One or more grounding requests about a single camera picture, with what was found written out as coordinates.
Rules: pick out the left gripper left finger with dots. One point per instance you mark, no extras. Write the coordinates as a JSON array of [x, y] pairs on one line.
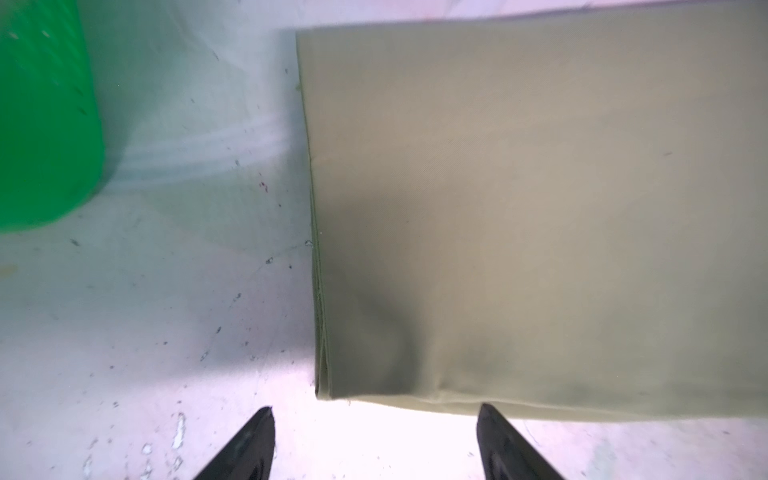
[[249, 454]]

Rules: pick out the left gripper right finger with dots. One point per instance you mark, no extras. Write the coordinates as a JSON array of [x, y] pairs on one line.
[[505, 453]]

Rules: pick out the olive khaki skirt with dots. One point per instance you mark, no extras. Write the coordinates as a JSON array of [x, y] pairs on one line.
[[561, 215]]

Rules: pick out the green plastic basket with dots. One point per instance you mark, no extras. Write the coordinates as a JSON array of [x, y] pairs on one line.
[[52, 148]]

